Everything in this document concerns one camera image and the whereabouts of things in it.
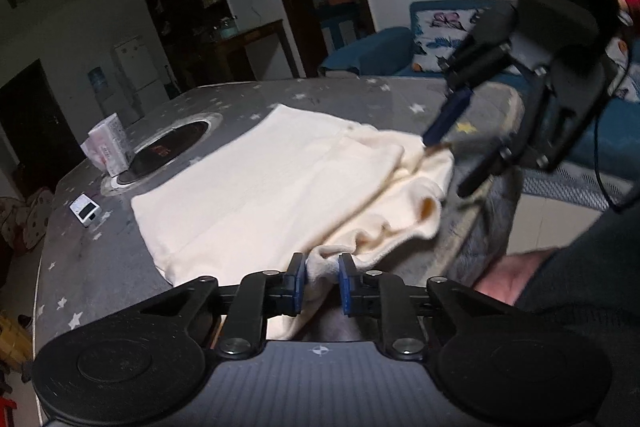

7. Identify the grey starred table cover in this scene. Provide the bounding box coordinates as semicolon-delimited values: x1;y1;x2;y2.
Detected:
32;76;526;348

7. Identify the person's bare skin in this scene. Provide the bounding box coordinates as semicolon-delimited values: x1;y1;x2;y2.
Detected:
477;250;557;308

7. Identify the wooden foot bucket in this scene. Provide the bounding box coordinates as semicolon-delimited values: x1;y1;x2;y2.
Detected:
0;311;34;379

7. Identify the white remote control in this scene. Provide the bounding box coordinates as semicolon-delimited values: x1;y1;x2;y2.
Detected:
68;194;103;228

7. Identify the dark display cabinet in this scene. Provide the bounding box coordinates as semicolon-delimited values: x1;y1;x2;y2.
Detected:
144;0;242;84

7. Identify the white water dispenser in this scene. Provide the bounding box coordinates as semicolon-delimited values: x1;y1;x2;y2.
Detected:
95;88;122;124

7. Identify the person's dark clothing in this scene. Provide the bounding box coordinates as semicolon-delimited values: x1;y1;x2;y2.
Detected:
514;206;640;427

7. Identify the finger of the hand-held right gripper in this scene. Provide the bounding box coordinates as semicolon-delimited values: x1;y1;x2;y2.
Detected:
456;126;532;198
421;3;522;146

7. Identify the dark wooden door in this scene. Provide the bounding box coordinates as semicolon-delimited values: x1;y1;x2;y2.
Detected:
0;59;77;202

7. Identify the round built-in induction cooker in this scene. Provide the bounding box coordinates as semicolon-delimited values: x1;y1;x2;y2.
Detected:
99;111;224;198

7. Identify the leaf patterned pillow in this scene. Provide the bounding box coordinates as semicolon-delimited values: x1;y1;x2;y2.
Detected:
412;6;495;73

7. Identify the blue sofa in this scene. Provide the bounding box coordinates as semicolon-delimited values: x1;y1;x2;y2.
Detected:
319;0;640;208

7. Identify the dotted pop-up play tent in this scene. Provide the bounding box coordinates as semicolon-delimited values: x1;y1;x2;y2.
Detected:
0;188;54;254

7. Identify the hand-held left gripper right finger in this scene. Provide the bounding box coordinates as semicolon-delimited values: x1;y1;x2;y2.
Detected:
338;252;502;357

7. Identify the white refrigerator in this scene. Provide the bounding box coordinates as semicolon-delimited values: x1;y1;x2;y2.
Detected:
112;34;174;118

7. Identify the cream sweatshirt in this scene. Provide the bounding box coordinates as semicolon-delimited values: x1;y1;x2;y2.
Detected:
130;104;457;344

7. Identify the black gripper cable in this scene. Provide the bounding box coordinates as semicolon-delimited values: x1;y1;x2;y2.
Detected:
594;19;640;214

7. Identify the blue stool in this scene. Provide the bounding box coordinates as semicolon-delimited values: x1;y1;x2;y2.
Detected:
320;3;362;54

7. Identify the blue water bottle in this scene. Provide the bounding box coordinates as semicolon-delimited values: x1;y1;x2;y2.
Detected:
88;67;110;92

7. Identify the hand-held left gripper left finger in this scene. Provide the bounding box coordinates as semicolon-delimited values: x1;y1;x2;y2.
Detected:
144;252;307;357

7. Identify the grey patterned floor rug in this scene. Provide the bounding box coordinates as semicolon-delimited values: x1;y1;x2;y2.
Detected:
520;166;627;214

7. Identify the dark wooden side table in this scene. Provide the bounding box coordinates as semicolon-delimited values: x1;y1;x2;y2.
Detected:
214;19;301;84

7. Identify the pack of paper tissues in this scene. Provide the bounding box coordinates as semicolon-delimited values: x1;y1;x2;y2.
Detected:
80;112;136;178

